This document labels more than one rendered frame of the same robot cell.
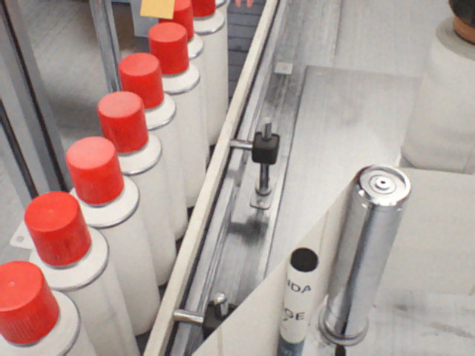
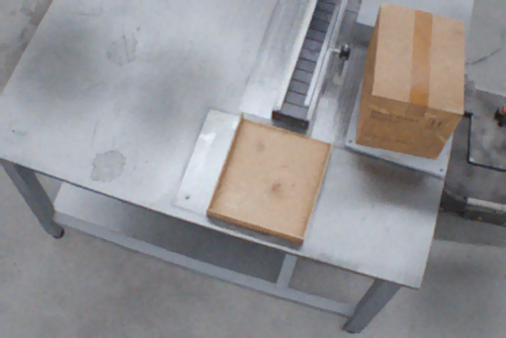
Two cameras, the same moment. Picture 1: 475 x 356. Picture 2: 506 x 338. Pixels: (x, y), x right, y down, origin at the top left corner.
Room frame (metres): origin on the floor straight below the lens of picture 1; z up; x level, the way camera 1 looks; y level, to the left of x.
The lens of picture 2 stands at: (2.16, -0.17, 2.57)
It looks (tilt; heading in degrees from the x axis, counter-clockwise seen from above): 66 degrees down; 182
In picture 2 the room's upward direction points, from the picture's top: 5 degrees clockwise
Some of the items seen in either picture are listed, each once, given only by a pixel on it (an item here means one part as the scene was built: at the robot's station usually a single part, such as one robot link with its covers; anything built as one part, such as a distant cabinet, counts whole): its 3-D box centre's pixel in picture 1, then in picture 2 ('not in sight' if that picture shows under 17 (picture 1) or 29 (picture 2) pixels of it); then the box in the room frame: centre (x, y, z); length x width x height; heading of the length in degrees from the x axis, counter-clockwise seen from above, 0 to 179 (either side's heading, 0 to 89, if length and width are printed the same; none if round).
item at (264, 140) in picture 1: (265, 156); not in sight; (0.46, -0.03, 0.89); 0.03 x 0.03 x 0.12; 78
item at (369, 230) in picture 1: (359, 264); not in sight; (0.24, -0.10, 0.97); 0.05 x 0.05 x 0.19
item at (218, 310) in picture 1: (204, 327); not in sight; (0.23, 0.03, 0.89); 0.06 x 0.03 x 0.12; 78
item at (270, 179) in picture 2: not in sight; (272, 175); (1.39, -0.14, 0.85); 0.30 x 0.26 x 0.04; 168
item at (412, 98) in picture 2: not in sight; (410, 82); (1.13, 0.21, 0.99); 0.30 x 0.24 x 0.27; 175
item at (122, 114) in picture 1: (139, 199); not in sight; (0.30, 0.08, 0.98); 0.05 x 0.05 x 0.20
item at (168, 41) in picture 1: (177, 123); not in sight; (0.40, 0.06, 0.98); 0.05 x 0.05 x 0.20
